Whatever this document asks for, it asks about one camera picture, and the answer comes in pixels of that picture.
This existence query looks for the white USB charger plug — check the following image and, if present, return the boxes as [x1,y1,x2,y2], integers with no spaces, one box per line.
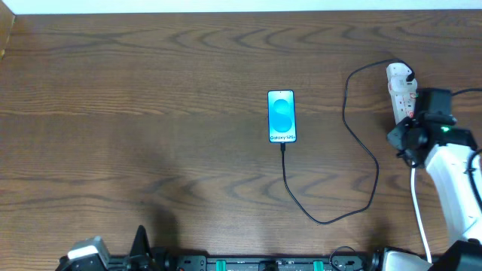
[386,62,417,93]

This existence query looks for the white power strip cord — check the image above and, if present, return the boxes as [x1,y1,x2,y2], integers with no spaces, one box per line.
[409,167,433,264]

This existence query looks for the blue Galaxy smartphone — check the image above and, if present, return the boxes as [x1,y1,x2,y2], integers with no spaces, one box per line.
[267,90,297,143]

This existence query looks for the black charger cable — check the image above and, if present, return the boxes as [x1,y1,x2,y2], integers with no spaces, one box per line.
[279,58,416,226]

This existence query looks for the white power strip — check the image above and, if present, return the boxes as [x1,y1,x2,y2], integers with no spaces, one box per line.
[386,62,419,127]

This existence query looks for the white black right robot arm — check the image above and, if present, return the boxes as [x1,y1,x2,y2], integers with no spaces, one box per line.
[373,88,481,270]

